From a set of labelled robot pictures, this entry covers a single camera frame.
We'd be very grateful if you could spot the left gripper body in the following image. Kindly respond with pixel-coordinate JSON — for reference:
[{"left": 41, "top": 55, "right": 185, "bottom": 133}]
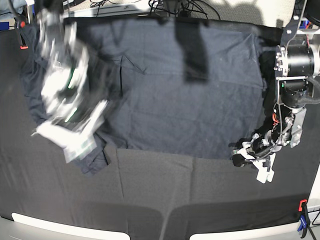
[{"left": 239, "top": 133, "right": 276, "bottom": 165}]

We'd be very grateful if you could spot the black cable bundle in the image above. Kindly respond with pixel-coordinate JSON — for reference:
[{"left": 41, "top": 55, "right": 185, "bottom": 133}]
[{"left": 147, "top": 0, "right": 222, "bottom": 21}]

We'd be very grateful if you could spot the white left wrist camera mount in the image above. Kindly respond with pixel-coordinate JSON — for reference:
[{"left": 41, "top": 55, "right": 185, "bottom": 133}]
[{"left": 241, "top": 149, "right": 276, "bottom": 184}]

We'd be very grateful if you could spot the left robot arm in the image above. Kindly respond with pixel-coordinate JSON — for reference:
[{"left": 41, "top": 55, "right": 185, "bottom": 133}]
[{"left": 232, "top": 0, "right": 320, "bottom": 168}]

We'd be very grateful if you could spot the red blue clamp near right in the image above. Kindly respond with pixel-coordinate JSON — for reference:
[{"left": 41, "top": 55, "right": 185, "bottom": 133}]
[{"left": 297, "top": 199, "right": 317, "bottom": 240}]

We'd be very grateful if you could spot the red black clamp far left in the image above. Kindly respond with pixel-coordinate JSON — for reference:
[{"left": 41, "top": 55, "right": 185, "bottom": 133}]
[{"left": 14, "top": 20, "right": 29, "bottom": 50}]

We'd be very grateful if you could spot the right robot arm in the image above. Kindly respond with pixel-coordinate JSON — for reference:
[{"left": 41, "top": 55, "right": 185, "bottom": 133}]
[{"left": 35, "top": 0, "right": 100, "bottom": 126}]

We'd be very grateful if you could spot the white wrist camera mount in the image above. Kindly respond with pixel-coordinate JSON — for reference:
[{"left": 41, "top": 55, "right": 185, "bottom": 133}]
[
  {"left": 241, "top": 149, "right": 276, "bottom": 184},
  {"left": 34, "top": 100, "right": 109, "bottom": 163}
]

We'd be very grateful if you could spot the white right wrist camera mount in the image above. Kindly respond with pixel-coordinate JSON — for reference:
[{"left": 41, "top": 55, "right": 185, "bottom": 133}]
[{"left": 34, "top": 100, "right": 109, "bottom": 163}]

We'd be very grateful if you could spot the dark navy t-shirt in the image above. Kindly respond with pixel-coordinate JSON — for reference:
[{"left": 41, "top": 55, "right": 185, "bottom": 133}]
[{"left": 19, "top": 18, "right": 266, "bottom": 176}]

